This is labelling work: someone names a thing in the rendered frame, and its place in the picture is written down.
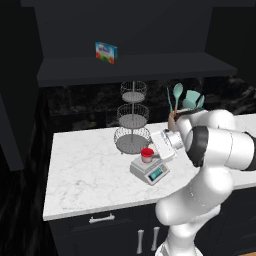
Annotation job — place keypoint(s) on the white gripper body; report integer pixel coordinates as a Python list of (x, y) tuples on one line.
[(164, 146)]

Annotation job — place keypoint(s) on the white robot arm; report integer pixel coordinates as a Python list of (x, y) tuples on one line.
[(206, 160)]

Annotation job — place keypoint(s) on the red-lidded jam jar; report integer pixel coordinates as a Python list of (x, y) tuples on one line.
[(147, 154)]

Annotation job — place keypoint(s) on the grey digital scale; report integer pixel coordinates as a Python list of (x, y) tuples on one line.
[(149, 170)]

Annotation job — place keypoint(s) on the black base cabinet run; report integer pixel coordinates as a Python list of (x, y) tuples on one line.
[(236, 220)]

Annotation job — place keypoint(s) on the black cabinet door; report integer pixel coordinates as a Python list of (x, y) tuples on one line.
[(16, 83)]

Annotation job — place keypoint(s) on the brown utensil pot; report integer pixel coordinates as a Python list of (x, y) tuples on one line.
[(172, 123)]

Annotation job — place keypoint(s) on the teal spatula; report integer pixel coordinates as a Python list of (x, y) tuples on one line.
[(191, 98)]

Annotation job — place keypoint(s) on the teal spoon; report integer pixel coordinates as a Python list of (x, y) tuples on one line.
[(177, 90)]

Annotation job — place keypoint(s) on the small teal utensil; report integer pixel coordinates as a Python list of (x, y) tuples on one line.
[(200, 101)]

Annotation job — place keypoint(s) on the black drawer front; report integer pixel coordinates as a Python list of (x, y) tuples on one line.
[(133, 218)]

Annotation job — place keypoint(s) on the black cupboard door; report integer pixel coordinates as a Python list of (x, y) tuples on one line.
[(110, 245), (159, 240)]

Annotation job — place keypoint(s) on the colourful food box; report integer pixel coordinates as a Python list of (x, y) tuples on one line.
[(106, 52)]

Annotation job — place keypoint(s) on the black open wall cabinet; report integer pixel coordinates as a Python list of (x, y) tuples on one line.
[(133, 30)]

